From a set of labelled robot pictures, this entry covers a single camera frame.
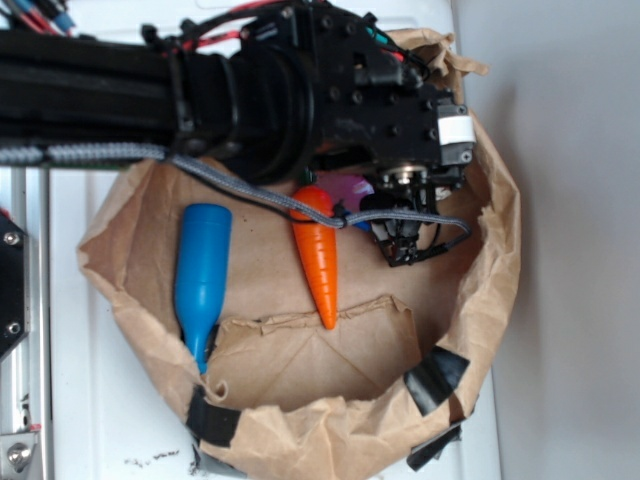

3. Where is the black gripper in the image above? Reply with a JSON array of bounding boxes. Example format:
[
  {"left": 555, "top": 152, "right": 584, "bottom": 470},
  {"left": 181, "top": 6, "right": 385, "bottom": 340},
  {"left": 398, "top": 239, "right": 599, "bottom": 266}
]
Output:
[{"left": 299, "top": 2, "right": 475, "bottom": 267}]

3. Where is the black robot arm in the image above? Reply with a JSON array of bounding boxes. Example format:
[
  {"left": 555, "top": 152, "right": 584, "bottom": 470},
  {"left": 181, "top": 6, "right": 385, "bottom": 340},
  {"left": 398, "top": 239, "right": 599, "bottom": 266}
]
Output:
[{"left": 1, "top": 1, "right": 476, "bottom": 266}]

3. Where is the orange toy carrot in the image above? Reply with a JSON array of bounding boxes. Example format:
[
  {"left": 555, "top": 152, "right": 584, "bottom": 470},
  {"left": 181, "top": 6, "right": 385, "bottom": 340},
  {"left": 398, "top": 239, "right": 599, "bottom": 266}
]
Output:
[{"left": 290, "top": 209, "right": 338, "bottom": 330}]

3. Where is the brown paper bag tray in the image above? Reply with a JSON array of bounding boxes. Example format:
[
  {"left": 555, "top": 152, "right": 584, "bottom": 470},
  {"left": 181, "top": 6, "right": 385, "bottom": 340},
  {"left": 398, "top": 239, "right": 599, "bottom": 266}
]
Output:
[{"left": 76, "top": 27, "right": 522, "bottom": 480}]

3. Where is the black tape bottom right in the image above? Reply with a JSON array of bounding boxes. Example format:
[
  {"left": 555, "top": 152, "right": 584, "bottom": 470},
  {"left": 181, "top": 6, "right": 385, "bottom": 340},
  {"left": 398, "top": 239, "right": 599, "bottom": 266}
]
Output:
[{"left": 403, "top": 346, "right": 470, "bottom": 417}]

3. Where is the black tape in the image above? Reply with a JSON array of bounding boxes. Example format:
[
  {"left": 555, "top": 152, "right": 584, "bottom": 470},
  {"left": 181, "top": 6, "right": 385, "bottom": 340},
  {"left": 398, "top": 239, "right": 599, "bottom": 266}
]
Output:
[
  {"left": 403, "top": 346, "right": 470, "bottom": 417},
  {"left": 186, "top": 385, "right": 241, "bottom": 448}
]

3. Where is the blue plastic toy bottle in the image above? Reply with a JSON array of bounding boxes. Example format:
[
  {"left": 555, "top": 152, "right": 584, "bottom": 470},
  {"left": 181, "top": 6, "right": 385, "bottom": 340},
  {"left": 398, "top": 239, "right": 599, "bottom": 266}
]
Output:
[{"left": 174, "top": 203, "right": 232, "bottom": 373}]

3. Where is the black tape bottom left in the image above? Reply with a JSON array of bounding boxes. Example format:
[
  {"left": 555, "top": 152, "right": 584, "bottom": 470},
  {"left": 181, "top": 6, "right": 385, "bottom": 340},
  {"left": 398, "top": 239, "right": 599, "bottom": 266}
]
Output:
[{"left": 186, "top": 385, "right": 241, "bottom": 448}]

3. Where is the grey braided cable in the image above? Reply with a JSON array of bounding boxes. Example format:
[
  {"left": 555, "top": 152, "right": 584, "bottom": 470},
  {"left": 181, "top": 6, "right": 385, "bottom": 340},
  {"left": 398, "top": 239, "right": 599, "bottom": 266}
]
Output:
[{"left": 0, "top": 143, "right": 473, "bottom": 251}]

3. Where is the black metal bracket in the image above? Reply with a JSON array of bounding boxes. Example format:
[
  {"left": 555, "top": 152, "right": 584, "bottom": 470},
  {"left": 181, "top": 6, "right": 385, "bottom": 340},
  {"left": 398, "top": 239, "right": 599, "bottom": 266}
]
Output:
[{"left": 0, "top": 209, "right": 29, "bottom": 361}]

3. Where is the aluminium frame rail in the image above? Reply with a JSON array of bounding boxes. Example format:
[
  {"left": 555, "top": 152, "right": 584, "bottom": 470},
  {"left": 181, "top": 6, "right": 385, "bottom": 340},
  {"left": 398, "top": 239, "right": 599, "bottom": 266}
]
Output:
[{"left": 1, "top": 167, "right": 54, "bottom": 479}]

